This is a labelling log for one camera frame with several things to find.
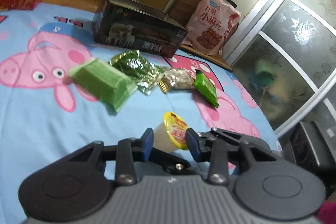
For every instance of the beige nut snack packet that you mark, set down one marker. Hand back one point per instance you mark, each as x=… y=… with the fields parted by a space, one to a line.
x=175 y=79

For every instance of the bright green snack packet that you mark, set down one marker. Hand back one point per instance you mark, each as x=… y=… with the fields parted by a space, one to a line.
x=206 y=88

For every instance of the wooden chair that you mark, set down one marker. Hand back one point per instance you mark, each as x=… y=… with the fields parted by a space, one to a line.
x=181 y=11

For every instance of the frosted glass sliding door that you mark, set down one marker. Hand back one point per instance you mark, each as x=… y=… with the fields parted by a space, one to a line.
x=284 y=55

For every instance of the dark green foil packet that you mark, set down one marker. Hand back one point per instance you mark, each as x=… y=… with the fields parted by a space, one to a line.
x=144 y=73

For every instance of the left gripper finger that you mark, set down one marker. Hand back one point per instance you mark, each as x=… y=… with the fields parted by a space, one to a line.
x=214 y=147
x=126 y=153

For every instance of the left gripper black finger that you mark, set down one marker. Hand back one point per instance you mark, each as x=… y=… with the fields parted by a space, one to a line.
x=170 y=163

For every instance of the yellow lid jelly cup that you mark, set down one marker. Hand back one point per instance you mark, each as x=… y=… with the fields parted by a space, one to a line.
x=170 y=134

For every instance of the black speaker box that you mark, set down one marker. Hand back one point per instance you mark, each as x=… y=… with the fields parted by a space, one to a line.
x=311 y=147

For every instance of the dark cardboard box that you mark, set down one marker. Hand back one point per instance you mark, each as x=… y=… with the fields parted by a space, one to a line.
x=135 y=26

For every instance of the pink snack bag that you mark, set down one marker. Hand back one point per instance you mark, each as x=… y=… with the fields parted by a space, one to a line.
x=210 y=25

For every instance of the light green snack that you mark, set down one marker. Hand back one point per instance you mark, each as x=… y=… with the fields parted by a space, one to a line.
x=104 y=81

